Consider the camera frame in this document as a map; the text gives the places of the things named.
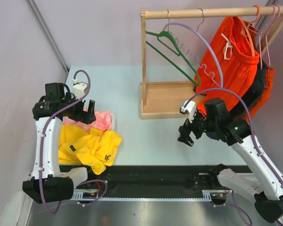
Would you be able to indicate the yellow shorts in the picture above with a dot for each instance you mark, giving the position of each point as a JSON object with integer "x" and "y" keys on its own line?
{"x": 96, "y": 149}

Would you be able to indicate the wooden clothes rack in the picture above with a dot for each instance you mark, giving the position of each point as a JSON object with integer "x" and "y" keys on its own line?
{"x": 161, "y": 100}

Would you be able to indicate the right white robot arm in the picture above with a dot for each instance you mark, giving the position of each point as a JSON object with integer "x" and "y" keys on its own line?
{"x": 267, "y": 192}

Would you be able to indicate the orange shorts rear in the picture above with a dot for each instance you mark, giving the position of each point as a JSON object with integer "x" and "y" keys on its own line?
{"x": 269, "y": 79}

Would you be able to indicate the green hanger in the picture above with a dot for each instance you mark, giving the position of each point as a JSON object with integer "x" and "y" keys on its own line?
{"x": 173, "y": 48}

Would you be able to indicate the pink garment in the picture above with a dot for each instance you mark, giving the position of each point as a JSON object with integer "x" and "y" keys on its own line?
{"x": 104, "y": 121}

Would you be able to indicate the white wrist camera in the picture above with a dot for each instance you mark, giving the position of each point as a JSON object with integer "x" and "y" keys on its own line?
{"x": 188, "y": 108}
{"x": 79, "y": 89}

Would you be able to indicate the white slotted cable duct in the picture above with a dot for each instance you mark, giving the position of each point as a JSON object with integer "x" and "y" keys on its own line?
{"x": 205, "y": 196}

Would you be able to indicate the black shorts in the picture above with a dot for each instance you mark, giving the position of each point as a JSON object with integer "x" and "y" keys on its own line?
{"x": 254, "y": 92}

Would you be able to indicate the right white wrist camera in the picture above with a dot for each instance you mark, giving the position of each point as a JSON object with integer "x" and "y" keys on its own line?
{"x": 188, "y": 108}

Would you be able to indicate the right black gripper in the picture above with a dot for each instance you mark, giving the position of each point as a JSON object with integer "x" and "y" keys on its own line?
{"x": 185, "y": 132}

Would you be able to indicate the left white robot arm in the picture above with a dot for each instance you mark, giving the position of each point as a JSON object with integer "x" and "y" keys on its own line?
{"x": 47, "y": 183}

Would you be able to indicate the orange shorts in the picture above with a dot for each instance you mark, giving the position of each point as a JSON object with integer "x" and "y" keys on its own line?
{"x": 239, "y": 68}
{"x": 269, "y": 79}

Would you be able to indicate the orange shorts front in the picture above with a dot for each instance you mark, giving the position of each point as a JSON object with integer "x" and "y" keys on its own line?
{"x": 239, "y": 68}

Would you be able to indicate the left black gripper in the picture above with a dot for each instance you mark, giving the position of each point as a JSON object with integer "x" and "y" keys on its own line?
{"x": 85, "y": 117}

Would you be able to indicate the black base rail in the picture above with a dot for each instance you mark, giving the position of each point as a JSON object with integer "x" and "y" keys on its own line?
{"x": 156, "y": 181}

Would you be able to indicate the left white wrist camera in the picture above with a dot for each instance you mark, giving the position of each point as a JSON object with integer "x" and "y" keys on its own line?
{"x": 79, "y": 89}

